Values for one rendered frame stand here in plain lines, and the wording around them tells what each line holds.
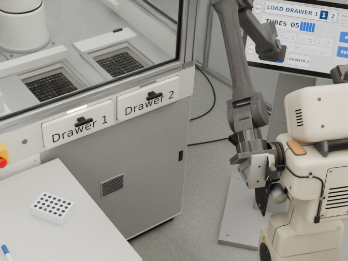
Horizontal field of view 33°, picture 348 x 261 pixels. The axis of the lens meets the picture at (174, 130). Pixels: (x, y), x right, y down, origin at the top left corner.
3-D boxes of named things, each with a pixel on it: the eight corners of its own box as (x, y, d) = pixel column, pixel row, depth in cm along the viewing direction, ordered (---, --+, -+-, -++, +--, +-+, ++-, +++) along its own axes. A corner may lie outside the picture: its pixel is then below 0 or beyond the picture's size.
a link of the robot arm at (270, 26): (256, 54, 219) (278, 47, 215) (248, 24, 219) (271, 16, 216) (264, 57, 230) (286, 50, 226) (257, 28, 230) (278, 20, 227)
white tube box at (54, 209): (75, 209, 205) (74, 202, 203) (62, 226, 199) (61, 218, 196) (44, 199, 208) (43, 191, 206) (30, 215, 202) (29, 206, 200)
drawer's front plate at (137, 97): (178, 99, 249) (179, 77, 242) (119, 121, 235) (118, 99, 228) (176, 97, 250) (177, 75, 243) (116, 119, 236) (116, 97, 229)
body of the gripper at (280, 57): (260, 42, 236) (261, 39, 228) (286, 46, 234) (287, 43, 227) (258, 58, 236) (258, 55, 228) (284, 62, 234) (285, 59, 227)
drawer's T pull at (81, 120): (93, 121, 221) (93, 118, 221) (75, 128, 218) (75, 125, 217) (88, 116, 224) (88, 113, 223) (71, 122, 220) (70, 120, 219)
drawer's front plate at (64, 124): (113, 124, 234) (113, 101, 227) (46, 149, 220) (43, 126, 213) (111, 121, 235) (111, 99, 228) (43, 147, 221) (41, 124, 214)
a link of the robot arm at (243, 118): (236, 138, 168) (254, 133, 166) (229, 103, 170) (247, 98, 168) (246, 142, 176) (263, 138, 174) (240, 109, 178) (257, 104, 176)
